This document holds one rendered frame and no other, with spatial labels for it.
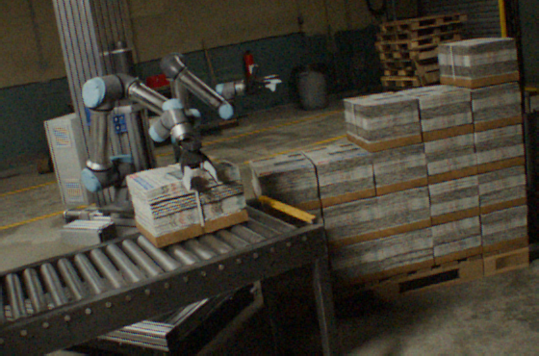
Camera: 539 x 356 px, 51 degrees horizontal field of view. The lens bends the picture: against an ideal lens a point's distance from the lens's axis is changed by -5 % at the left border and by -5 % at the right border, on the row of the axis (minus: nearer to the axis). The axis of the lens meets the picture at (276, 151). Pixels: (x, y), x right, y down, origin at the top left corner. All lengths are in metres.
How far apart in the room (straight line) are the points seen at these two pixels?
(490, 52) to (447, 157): 0.59
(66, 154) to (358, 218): 1.55
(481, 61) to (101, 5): 1.95
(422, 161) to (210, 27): 7.12
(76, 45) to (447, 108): 1.90
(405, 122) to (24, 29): 6.99
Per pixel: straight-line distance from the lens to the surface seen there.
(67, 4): 3.06
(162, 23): 9.55
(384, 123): 2.97
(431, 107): 3.05
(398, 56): 9.39
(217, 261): 1.97
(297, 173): 2.88
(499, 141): 3.27
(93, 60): 2.97
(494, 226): 3.38
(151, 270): 2.02
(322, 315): 2.26
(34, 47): 9.13
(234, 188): 2.24
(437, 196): 3.16
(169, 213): 2.17
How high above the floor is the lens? 1.53
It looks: 12 degrees down
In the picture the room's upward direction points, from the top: 9 degrees counter-clockwise
